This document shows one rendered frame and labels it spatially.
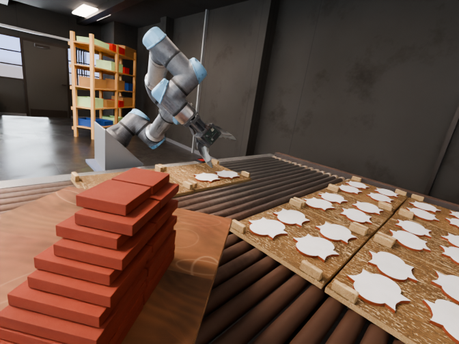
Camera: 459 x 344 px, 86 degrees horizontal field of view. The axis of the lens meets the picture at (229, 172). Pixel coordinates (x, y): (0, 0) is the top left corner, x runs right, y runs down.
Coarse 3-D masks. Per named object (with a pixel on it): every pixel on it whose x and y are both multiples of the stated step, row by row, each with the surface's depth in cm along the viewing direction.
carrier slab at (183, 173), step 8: (168, 168) 138; (176, 168) 140; (184, 168) 143; (192, 168) 145; (200, 168) 147; (208, 168) 150; (216, 168) 152; (224, 168) 154; (176, 176) 127; (184, 176) 129; (192, 176) 130; (240, 176) 143; (200, 184) 120; (208, 184) 122; (216, 184) 124; (224, 184) 127; (232, 184) 132
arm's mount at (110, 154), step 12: (96, 132) 146; (108, 132) 130; (96, 144) 148; (108, 144) 132; (120, 144) 135; (96, 156) 151; (108, 156) 134; (120, 156) 138; (132, 156) 141; (108, 168) 136; (120, 168) 140
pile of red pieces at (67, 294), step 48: (96, 192) 32; (144, 192) 34; (96, 240) 29; (144, 240) 33; (48, 288) 27; (96, 288) 27; (144, 288) 36; (0, 336) 27; (48, 336) 26; (96, 336) 25
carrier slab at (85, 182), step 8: (80, 176) 109; (88, 176) 110; (96, 176) 112; (104, 176) 113; (112, 176) 114; (80, 184) 101; (88, 184) 102; (96, 184) 103; (184, 192) 109; (192, 192) 112
